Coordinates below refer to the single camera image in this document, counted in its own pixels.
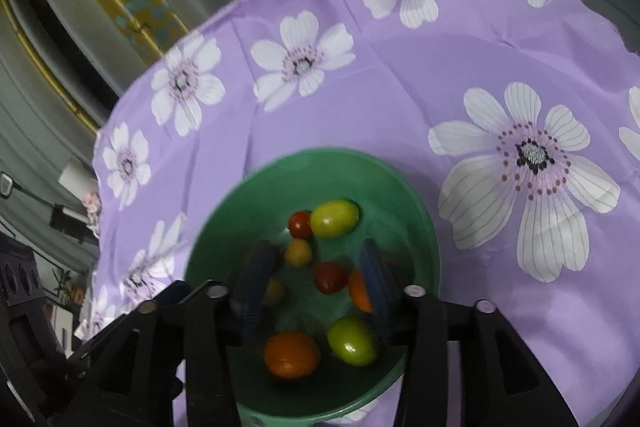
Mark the large orange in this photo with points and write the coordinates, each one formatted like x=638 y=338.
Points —
x=291 y=354

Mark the red cherry tomato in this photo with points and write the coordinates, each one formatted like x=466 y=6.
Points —
x=299 y=225
x=330 y=277

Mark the small orange tangerine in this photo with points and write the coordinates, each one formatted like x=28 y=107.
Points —
x=357 y=291

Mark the black tripod stand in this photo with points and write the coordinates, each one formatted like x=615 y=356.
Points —
x=62 y=218

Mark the purple floral tablecloth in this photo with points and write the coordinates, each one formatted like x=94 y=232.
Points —
x=516 y=120

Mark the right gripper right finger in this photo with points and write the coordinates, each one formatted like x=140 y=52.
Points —
x=465 y=365

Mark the green plastic bowl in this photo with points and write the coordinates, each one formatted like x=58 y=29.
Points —
x=390 y=211

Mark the small tan longan fruit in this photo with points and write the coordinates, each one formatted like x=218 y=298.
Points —
x=274 y=293
x=298 y=253

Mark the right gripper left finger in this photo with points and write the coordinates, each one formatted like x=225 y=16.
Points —
x=173 y=344

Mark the white paper roll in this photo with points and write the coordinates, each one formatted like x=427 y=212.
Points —
x=77 y=179

